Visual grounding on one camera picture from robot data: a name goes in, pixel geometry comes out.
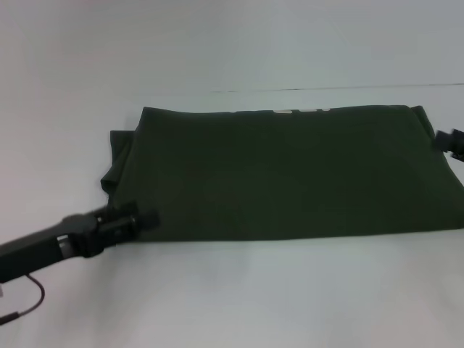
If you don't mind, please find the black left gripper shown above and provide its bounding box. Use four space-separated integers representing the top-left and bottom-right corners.
0 200 161 284

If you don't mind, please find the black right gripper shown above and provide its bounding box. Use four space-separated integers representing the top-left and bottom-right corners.
434 127 464 161

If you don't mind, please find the dark green shirt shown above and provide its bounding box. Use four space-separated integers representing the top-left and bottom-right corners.
100 104 464 244

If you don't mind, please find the left arm cable with plugs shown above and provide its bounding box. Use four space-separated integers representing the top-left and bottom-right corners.
0 273 46 326

